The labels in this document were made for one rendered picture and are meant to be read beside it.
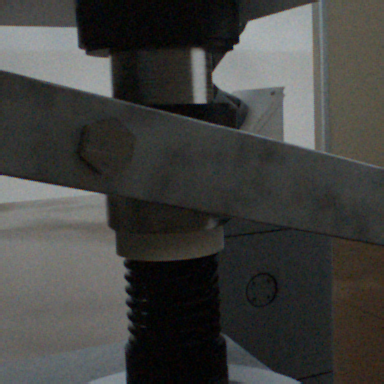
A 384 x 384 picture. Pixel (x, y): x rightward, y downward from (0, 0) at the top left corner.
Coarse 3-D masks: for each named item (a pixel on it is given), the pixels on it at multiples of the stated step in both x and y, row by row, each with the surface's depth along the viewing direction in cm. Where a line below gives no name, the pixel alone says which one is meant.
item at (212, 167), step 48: (0, 96) 31; (48, 96) 32; (96, 96) 33; (0, 144) 32; (48, 144) 33; (96, 144) 33; (144, 144) 35; (192, 144) 36; (240, 144) 37; (288, 144) 39; (96, 192) 34; (144, 192) 35; (192, 192) 36; (240, 192) 38; (288, 192) 39; (336, 192) 41
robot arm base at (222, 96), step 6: (216, 90) 152; (222, 90) 155; (216, 96) 151; (222, 96) 153; (228, 96) 154; (234, 96) 156; (216, 102) 151; (222, 102) 152; (228, 102) 152; (234, 102) 155; (240, 102) 155; (234, 108) 152; (240, 108) 153; (246, 108) 155; (240, 114) 152; (246, 114) 154; (240, 120) 152; (240, 126) 152
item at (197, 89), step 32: (128, 64) 38; (160, 64) 38; (192, 64) 39; (128, 96) 39; (160, 96) 38; (192, 96) 39; (128, 224) 39; (160, 224) 39; (192, 224) 39; (224, 224) 41
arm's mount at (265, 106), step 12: (240, 96) 165; (252, 96) 159; (264, 96) 154; (276, 96) 149; (252, 108) 154; (264, 108) 149; (276, 108) 150; (252, 120) 150; (264, 120) 149; (276, 120) 151; (252, 132) 148; (264, 132) 150; (276, 132) 151
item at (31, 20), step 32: (0, 0) 37; (32, 0) 36; (64, 0) 37; (96, 0) 37; (128, 0) 36; (160, 0) 36; (192, 0) 36; (224, 0) 38; (256, 0) 39; (288, 0) 39; (320, 0) 40; (96, 32) 37; (128, 32) 36; (160, 32) 36; (192, 32) 36; (224, 32) 38
